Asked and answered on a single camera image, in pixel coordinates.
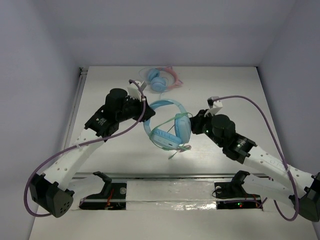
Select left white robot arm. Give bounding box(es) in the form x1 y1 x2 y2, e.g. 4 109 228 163
23 81 155 218

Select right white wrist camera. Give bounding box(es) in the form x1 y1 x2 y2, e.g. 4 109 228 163
205 96 223 116

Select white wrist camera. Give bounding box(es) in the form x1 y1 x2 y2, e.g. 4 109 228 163
127 79 147 100
205 96 223 116

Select light blue headphones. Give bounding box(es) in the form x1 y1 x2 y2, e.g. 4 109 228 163
143 99 192 152

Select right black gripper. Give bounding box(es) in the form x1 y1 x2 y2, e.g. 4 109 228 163
187 108 224 148

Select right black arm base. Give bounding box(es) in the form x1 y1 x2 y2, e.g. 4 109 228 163
211 170 264 210

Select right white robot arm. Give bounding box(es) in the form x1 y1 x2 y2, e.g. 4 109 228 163
190 110 320 222

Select green headphone cable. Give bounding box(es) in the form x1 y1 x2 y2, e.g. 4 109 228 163
149 112 193 160

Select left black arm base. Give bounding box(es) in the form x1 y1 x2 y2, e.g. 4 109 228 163
78 171 127 211

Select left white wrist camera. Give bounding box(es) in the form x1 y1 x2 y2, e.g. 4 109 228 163
127 79 147 100

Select white taped foam panel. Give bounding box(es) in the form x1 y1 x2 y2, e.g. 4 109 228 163
125 180 217 211

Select pink blue cat-ear headphones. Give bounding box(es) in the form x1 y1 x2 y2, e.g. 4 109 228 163
138 65 184 100

